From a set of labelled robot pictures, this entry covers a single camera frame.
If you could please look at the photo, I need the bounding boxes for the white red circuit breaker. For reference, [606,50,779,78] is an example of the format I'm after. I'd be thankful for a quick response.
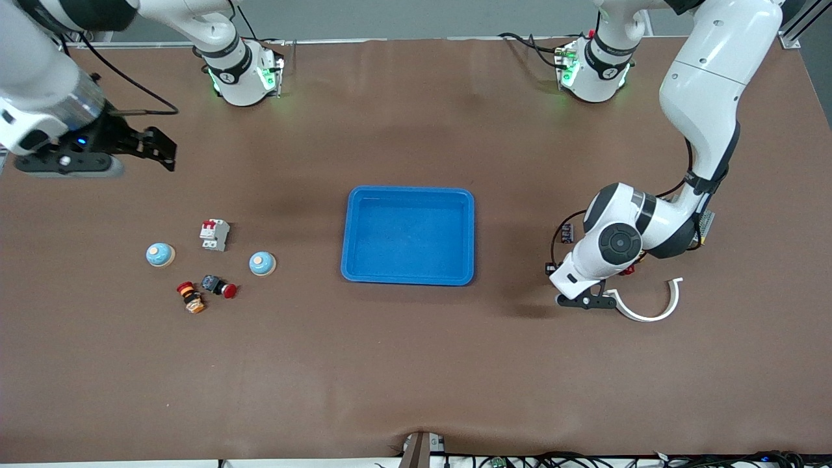
[199,219,231,252]

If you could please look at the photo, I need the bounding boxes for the red mushroom button blue block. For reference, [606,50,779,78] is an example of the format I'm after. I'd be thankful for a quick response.
[200,274,239,300]

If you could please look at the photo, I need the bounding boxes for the red orange push button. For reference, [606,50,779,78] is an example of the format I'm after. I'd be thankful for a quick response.
[176,281,206,315]

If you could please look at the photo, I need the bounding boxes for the blue plastic tray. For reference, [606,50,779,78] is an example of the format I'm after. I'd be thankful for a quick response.
[340,185,476,287]

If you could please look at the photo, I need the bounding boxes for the white curved plastic clamp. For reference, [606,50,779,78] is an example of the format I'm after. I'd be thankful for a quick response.
[608,277,684,323]

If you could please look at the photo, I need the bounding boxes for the metal mesh power supply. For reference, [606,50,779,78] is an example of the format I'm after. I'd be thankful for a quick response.
[695,209,716,250]

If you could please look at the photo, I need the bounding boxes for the black right base cable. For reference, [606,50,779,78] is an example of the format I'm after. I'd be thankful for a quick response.
[231,6,287,46]

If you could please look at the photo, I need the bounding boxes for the black left base cables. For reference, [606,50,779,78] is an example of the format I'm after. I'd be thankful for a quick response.
[497,31,569,71]

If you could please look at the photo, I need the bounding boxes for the grey metal camera post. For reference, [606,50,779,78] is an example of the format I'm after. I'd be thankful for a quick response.
[398,430,447,468]

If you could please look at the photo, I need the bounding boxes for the aluminium frame post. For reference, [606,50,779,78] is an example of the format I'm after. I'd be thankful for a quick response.
[777,0,823,49]

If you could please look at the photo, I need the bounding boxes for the tangled black cable bundle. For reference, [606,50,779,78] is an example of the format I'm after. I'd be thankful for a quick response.
[445,450,832,468]

